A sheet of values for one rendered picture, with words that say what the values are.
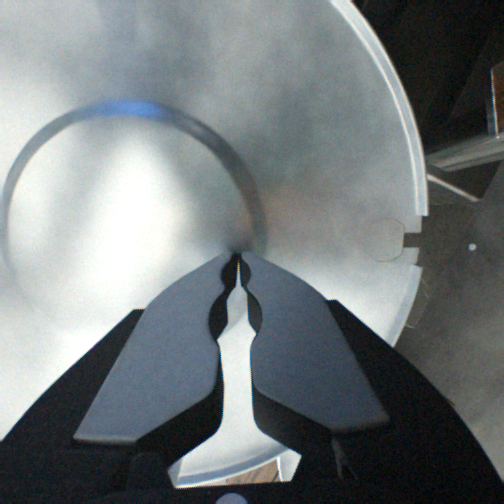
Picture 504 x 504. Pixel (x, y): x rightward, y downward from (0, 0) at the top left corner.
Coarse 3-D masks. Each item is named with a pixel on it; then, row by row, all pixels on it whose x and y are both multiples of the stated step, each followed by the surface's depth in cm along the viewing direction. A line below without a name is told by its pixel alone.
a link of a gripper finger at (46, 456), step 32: (128, 320) 8; (96, 352) 7; (64, 384) 6; (96, 384) 6; (32, 416) 6; (64, 416) 6; (0, 448) 5; (32, 448) 5; (64, 448) 5; (96, 448) 5; (128, 448) 5; (0, 480) 5; (32, 480) 5; (64, 480) 5; (96, 480) 5
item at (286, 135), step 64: (0, 0) 12; (64, 0) 12; (128, 0) 12; (192, 0) 12; (256, 0) 12; (320, 0) 12; (0, 64) 12; (64, 64) 12; (128, 64) 13; (192, 64) 13; (256, 64) 13; (320, 64) 13; (384, 64) 13; (0, 128) 13; (64, 128) 13; (128, 128) 13; (192, 128) 13; (256, 128) 13; (320, 128) 13; (384, 128) 13; (0, 192) 13; (64, 192) 13; (128, 192) 13; (192, 192) 13; (256, 192) 14; (320, 192) 14; (384, 192) 14; (0, 256) 14; (64, 256) 14; (128, 256) 14; (192, 256) 14; (320, 256) 15; (0, 320) 15; (64, 320) 14; (384, 320) 15; (0, 384) 15; (256, 448) 17
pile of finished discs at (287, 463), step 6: (282, 456) 59; (288, 456) 59; (294, 456) 59; (300, 456) 59; (282, 462) 59; (288, 462) 59; (294, 462) 59; (282, 468) 59; (288, 468) 59; (294, 468) 60; (282, 474) 60; (288, 474) 60; (282, 480) 59; (288, 480) 60
